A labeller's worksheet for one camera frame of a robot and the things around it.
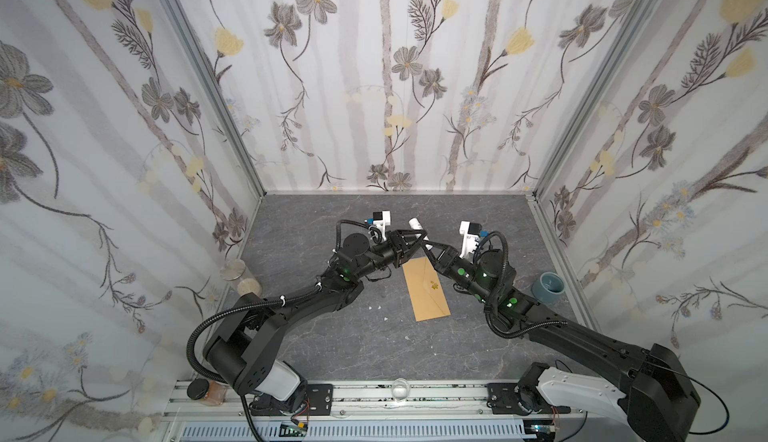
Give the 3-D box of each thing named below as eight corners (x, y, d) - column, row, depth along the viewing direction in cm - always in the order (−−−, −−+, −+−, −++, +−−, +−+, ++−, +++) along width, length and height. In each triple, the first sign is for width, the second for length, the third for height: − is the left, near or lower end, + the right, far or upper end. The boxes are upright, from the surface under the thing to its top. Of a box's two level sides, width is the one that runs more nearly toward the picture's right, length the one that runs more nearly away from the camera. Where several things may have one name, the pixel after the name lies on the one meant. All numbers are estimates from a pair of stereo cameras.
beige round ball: (242, 296, 94) (236, 289, 90) (246, 285, 97) (240, 278, 93) (260, 296, 94) (255, 289, 90) (263, 285, 97) (259, 278, 93)
